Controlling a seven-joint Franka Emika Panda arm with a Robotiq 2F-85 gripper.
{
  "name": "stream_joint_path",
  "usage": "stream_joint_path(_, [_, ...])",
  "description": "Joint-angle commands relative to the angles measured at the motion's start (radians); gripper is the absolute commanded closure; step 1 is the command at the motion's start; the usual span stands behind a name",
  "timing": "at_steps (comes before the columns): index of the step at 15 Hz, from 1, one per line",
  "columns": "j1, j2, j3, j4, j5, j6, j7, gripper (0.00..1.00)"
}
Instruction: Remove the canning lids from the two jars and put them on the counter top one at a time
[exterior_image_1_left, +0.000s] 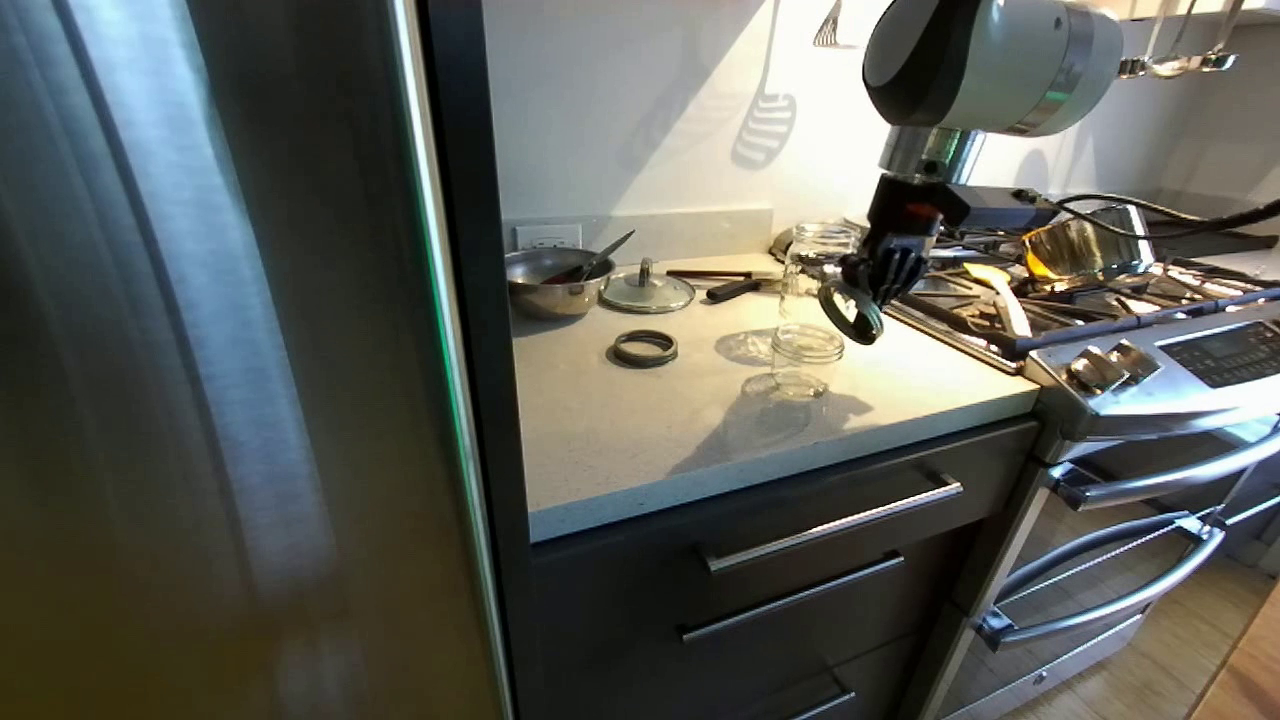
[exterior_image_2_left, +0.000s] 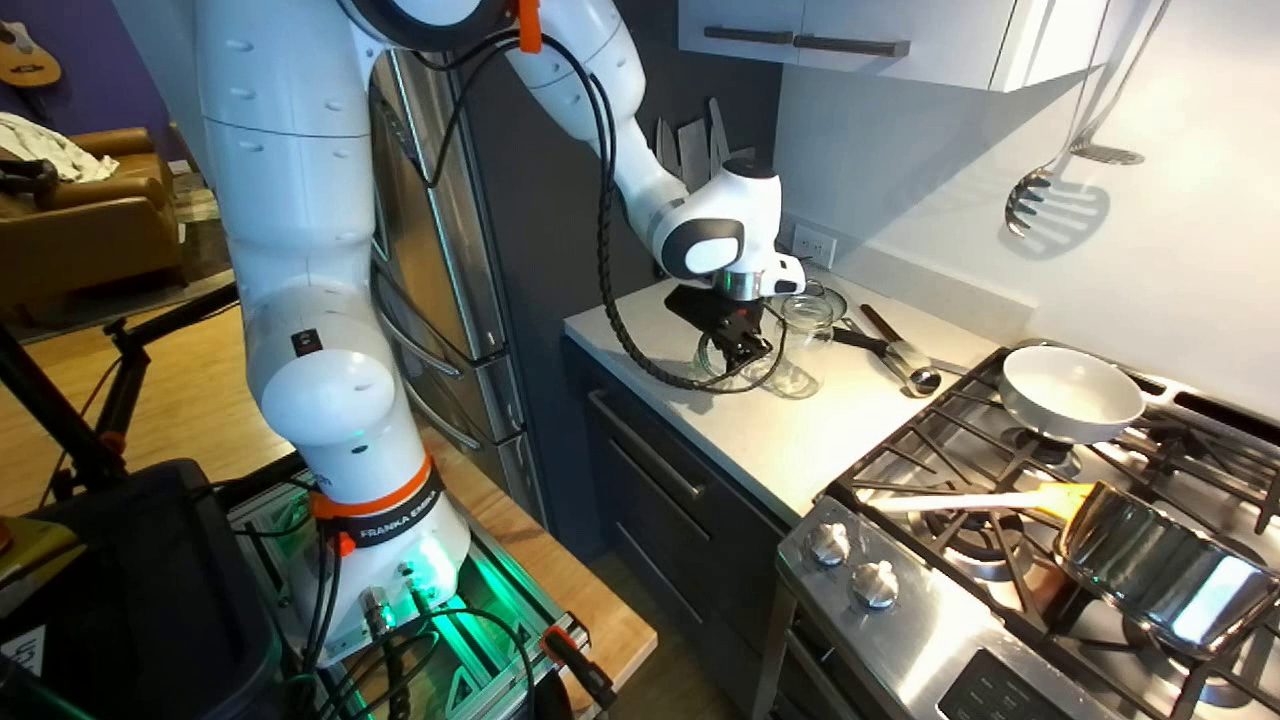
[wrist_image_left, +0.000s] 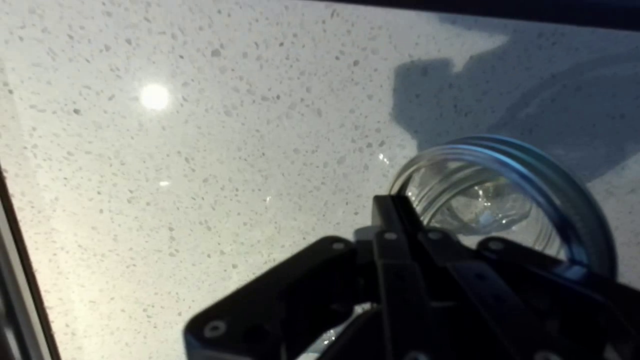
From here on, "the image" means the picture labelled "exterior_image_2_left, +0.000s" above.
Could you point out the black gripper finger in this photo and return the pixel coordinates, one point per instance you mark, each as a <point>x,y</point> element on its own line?
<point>752,351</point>
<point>714,352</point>

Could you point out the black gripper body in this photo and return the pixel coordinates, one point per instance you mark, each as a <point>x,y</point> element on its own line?
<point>719,315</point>

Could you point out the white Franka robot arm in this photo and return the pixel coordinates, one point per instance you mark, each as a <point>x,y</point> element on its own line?
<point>320,265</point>

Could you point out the tall clear glass jar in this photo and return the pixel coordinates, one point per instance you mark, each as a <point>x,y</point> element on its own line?
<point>800,340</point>

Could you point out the glass pot lid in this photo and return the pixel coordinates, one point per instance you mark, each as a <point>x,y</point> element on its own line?
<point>840,315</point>

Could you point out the dark grey drawer front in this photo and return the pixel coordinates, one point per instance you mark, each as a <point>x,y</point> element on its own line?
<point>725,578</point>
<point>725,505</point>
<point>725,652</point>

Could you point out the dark tall cabinet panel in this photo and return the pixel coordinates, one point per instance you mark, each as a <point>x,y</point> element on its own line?
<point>563,213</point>

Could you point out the black cast iron grate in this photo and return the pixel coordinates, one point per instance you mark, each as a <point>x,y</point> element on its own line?
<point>934,441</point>
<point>1206,461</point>

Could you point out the silver stove knob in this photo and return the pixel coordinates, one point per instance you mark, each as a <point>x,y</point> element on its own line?
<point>828,540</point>
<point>877,587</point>

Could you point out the wooden spoon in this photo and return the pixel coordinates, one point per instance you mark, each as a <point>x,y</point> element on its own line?
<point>963,500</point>

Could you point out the stainless steel refrigerator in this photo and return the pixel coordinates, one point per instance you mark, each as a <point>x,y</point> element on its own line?
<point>452,333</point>

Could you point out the wooden robot platform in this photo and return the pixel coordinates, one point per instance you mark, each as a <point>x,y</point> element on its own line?
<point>573,587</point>

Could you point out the white frying pan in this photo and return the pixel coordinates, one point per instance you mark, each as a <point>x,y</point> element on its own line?
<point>1067,391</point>

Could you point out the hanging slotted metal spatula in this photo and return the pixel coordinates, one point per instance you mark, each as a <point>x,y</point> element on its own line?
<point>1055,213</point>

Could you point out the black and red clamp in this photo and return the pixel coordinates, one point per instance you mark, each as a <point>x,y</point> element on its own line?
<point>580,661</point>

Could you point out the stainless steel gas range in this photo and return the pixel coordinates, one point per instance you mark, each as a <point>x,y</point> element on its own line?
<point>905,652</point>

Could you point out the black range display panel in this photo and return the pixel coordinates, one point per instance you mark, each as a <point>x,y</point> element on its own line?
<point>994,695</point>

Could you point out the shiny steel saucepan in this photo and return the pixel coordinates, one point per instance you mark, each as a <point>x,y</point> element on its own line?
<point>1163,566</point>

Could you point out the black fabric bin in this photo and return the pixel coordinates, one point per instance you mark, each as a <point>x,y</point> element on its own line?
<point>160,603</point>

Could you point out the brown leather couch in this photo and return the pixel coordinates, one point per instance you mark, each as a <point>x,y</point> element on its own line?
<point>94,243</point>

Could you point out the black tripod stand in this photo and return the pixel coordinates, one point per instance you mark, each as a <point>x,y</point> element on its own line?
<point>66,414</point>

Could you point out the white cloth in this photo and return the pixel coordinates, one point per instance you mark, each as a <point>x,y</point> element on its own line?
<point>53,147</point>

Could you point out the wooden guitar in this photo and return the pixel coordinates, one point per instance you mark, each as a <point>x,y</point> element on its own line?
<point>24,63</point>

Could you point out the white wall outlet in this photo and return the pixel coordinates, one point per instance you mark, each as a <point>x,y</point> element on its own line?
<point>818,251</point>

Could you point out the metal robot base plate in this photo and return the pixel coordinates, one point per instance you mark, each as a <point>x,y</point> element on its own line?
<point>463,625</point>

